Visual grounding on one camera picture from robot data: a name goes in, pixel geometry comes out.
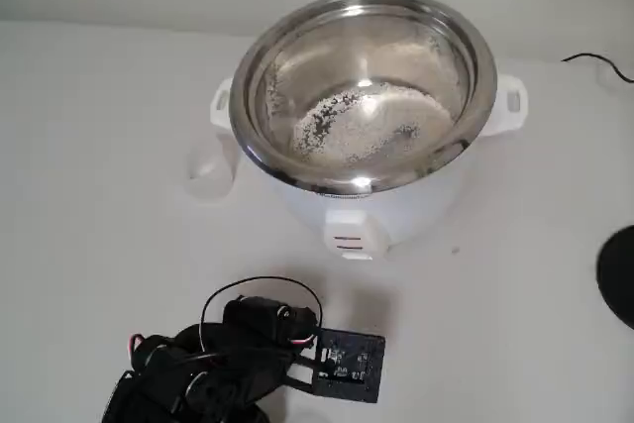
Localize steel inner pot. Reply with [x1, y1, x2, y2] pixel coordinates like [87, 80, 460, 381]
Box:
[230, 0, 498, 196]

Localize black round stand base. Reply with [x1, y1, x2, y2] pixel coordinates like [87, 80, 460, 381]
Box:
[595, 224, 634, 330]

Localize black cable on table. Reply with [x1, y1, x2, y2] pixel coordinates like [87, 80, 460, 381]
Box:
[561, 52, 634, 83]

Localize white rice grains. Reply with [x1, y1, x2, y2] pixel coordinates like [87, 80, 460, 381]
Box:
[291, 83, 455, 166]

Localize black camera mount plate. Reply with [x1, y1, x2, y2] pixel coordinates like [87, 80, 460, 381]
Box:
[284, 328, 387, 404]

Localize translucent plastic measuring cup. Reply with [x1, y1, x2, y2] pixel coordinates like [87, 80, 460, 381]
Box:
[185, 138, 235, 202]

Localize thin black camera cable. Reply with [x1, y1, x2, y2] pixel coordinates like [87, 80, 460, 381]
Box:
[199, 275, 326, 353]

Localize red servo wire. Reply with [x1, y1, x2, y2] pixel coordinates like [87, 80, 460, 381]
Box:
[127, 333, 148, 363]

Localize white rice cooker body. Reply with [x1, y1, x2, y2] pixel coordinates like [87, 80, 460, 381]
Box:
[210, 73, 530, 261]

